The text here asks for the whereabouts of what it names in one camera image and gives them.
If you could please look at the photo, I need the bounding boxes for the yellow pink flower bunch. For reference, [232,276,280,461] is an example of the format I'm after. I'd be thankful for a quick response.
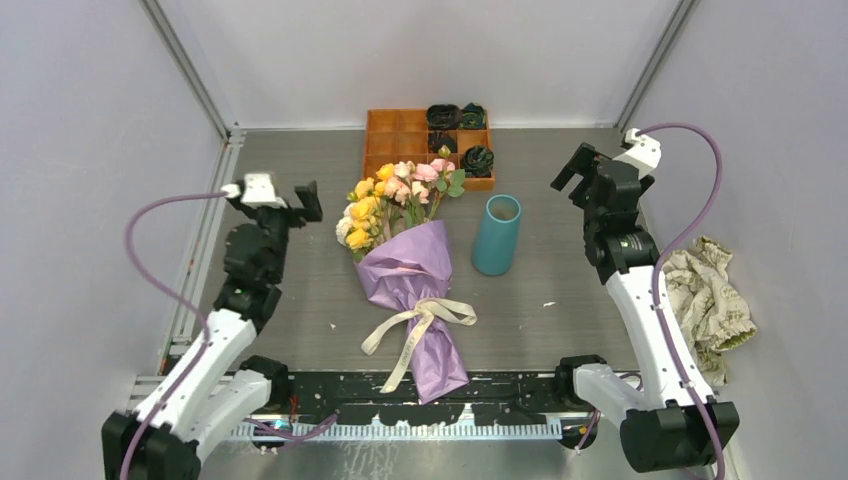
[335,147,466,262]

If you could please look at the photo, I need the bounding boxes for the purple wrapping paper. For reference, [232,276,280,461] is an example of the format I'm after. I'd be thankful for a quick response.
[355,220,469,404]

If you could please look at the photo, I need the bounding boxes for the cream ribbon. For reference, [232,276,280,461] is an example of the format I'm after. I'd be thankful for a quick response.
[361,297,478,394]

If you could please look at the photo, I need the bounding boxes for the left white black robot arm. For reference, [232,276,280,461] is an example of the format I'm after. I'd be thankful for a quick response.
[101,173,323,479]

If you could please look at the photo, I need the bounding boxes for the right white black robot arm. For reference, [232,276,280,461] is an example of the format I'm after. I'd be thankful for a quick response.
[551,143,740,473]

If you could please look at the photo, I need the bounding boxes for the teal vase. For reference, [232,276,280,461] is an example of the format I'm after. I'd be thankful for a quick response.
[471,194,522,276]

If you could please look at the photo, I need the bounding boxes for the orange compartment tray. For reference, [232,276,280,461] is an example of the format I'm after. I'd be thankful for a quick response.
[361,107,495,191]

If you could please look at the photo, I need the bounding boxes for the dark rolled cloth front-right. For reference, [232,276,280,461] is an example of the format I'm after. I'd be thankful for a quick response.
[461,145,495,178]

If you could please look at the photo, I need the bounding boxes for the dark rolled cloth back-right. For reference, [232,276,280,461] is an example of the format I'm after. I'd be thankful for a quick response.
[459,102,487,130]

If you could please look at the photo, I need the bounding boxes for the dark rolled cloth middle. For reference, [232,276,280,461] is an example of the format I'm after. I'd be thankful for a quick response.
[427,130,458,154]

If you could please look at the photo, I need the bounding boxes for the dark rolled cloth back-left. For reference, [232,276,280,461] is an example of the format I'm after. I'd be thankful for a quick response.
[426,104,463,131]

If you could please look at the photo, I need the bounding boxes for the crumpled cream patterned cloth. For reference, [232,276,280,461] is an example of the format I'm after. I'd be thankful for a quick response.
[662,236,757,387]

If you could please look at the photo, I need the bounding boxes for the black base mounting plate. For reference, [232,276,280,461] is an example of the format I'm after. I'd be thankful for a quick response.
[228,369,621,429]

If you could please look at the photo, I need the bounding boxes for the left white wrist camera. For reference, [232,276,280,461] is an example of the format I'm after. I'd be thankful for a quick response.
[220,173,289,209]

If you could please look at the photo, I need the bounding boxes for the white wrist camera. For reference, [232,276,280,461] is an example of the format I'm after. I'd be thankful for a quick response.
[220,173,289,209]
[615,128,661,179]

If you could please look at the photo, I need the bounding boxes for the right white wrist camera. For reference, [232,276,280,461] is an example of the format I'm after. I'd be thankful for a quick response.
[615,128,661,179]

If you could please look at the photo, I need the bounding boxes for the aluminium front rail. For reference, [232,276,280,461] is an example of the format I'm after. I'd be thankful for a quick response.
[151,370,591,450]

